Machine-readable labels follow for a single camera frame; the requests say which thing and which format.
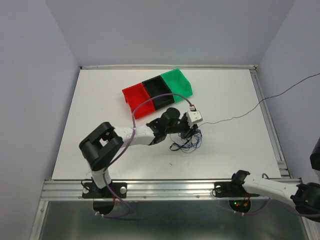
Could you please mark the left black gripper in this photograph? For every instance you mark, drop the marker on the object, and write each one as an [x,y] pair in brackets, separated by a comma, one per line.
[188,132]

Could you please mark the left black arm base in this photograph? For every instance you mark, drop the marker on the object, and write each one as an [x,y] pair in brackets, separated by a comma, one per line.
[104,200]

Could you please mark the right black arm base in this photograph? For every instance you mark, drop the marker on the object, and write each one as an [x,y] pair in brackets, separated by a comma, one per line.
[239,199]

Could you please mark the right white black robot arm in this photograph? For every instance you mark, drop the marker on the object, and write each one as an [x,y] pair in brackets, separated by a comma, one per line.
[304,198]

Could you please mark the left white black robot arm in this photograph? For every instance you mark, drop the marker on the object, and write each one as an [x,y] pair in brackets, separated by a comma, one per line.
[101,146]

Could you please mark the green plastic bin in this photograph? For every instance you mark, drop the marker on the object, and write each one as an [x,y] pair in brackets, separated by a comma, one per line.
[177,83]

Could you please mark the black plastic bin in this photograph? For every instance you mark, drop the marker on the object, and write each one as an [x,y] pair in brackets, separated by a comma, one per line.
[156,86]

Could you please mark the red plastic bin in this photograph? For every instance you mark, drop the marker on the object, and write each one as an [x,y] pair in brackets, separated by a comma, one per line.
[136,95]

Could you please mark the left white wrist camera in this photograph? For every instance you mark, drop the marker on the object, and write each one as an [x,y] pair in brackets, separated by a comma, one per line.
[193,116]

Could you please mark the back aluminium rail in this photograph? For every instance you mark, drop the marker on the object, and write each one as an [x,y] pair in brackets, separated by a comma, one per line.
[168,66]

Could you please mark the aluminium rail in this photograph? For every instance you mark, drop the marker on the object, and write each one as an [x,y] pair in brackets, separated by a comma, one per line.
[137,190]
[168,66]
[282,165]

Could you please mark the front aluminium rail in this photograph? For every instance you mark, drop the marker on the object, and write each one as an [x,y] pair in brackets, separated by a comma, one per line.
[137,190]

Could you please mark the right side aluminium rail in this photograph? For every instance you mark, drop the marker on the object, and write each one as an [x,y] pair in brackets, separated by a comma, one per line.
[282,165]

